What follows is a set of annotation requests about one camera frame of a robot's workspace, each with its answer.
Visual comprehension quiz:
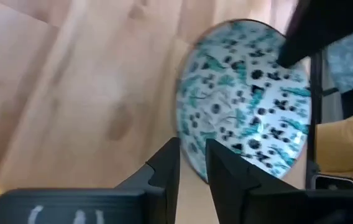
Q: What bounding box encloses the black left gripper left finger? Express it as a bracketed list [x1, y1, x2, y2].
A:
[114, 138, 181, 224]

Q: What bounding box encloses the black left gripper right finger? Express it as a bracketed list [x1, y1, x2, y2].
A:
[205, 139, 306, 224]

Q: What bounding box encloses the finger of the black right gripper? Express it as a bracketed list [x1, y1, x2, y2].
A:
[275, 0, 353, 69]

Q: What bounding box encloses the teal floral ceramic bowl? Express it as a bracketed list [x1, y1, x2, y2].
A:
[173, 19, 313, 184]

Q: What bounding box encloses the black metal table frame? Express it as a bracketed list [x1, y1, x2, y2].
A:
[306, 51, 324, 189]

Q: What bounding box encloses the silver bracket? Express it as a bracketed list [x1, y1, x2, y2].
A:
[312, 173, 353, 191]

